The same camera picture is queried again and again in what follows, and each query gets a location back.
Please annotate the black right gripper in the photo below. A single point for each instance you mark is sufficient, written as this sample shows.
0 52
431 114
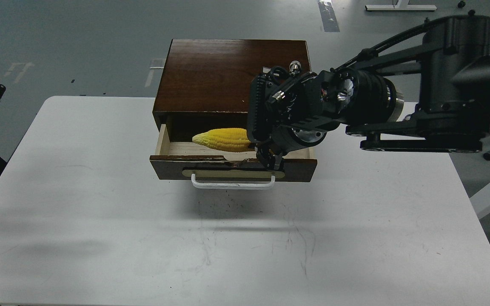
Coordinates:
292 110

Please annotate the yellow corn cob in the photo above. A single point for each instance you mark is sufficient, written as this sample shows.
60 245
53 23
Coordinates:
224 139

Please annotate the wooden drawer with white handle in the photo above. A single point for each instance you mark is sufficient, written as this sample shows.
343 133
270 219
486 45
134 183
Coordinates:
181 160

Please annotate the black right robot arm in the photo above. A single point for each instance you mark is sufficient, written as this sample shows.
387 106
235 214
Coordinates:
426 89

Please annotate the dark wooden cabinet box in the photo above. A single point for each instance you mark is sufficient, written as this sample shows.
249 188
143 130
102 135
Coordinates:
211 78

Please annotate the grey floor tape strip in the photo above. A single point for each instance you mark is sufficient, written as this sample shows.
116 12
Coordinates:
328 17

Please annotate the white stand base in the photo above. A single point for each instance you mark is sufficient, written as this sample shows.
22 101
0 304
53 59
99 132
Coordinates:
400 5

